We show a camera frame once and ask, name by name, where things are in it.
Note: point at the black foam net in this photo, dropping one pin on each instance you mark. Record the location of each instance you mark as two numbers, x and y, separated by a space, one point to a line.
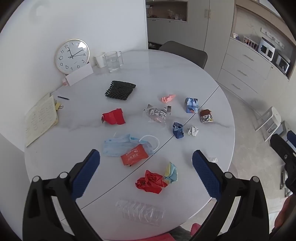
120 90

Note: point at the black pen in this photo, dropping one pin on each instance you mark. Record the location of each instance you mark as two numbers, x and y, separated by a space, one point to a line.
63 97

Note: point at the small pink object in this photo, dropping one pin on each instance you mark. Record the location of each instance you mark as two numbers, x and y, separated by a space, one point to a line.
65 83

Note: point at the glass mug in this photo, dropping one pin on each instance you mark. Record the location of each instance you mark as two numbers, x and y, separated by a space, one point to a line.
112 62

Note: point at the white tissue scrap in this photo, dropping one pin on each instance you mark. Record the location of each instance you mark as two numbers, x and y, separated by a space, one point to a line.
212 159

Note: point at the person's red sweater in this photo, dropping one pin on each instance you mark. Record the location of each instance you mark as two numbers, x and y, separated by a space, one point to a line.
195 229

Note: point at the blue face mask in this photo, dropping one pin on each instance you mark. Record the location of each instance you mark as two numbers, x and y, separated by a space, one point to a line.
115 146

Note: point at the crushed red carton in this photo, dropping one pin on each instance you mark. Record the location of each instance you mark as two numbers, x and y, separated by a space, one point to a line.
113 117

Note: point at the person's dark trousers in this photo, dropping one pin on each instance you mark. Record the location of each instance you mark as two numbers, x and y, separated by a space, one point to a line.
181 235

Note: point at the white paper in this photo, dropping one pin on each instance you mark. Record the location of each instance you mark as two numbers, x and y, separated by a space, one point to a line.
192 131

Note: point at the silver countertop oven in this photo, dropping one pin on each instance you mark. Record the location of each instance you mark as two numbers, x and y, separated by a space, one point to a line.
282 63

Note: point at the clear plastic bag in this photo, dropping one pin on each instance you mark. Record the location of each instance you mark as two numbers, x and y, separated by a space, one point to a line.
175 14

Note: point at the blue printed carton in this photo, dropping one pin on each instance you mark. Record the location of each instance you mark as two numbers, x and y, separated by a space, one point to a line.
191 105

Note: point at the small white jar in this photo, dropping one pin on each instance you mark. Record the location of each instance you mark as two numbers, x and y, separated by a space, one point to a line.
235 36

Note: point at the white card box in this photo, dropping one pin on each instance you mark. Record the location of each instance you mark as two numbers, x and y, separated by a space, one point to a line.
79 74

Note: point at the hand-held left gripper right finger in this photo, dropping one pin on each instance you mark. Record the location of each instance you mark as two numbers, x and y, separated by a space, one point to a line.
205 176

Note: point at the white mug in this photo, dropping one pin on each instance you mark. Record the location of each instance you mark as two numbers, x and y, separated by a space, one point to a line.
100 60

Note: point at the round wall clock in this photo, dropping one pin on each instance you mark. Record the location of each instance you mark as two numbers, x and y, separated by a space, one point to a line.
71 55

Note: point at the blue stool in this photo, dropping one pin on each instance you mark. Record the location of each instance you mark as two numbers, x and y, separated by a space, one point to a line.
291 136

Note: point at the orange packet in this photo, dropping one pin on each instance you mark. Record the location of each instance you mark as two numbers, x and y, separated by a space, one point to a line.
134 155

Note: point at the cabinet drawer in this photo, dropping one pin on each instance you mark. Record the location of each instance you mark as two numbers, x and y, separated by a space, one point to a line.
235 83
248 53
242 69

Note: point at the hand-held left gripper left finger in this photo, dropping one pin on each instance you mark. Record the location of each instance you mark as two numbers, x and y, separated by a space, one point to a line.
85 176

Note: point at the red paper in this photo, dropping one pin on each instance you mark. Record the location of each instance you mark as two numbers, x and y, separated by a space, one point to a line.
150 182

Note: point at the pink paper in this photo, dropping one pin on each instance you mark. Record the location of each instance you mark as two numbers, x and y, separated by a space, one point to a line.
168 98

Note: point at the yellow and blue paper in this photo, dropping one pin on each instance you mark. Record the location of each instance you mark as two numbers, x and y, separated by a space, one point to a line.
171 173

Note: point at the grey cabinet wall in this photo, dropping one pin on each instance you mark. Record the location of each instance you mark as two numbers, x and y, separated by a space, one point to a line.
219 23

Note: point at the open notebook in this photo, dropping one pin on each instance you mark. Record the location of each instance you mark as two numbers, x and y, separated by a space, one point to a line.
41 118

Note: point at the spice rack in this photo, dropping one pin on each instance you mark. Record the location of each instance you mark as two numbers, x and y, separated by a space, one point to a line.
250 42

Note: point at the brown printed small carton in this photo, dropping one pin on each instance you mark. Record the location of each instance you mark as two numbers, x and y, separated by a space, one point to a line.
206 116

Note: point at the white stool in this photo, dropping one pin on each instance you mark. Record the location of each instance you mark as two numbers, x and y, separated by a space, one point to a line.
269 120

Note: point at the person's right hand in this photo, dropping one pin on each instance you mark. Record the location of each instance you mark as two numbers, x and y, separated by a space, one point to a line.
281 215

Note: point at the clear printed plastic wrapper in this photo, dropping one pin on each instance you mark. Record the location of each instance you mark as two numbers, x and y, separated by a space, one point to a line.
157 113

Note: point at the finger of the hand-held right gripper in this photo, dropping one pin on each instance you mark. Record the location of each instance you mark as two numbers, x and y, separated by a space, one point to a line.
282 148

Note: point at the white countertop appliance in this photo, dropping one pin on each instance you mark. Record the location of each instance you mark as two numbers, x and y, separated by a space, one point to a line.
266 48

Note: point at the grey chair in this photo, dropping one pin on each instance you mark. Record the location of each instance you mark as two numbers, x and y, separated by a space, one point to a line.
185 52

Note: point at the white wall hook rail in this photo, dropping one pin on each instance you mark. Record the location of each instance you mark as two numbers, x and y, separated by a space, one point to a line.
272 37

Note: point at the clear plastic tray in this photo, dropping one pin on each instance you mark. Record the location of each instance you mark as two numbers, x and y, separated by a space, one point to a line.
141 212

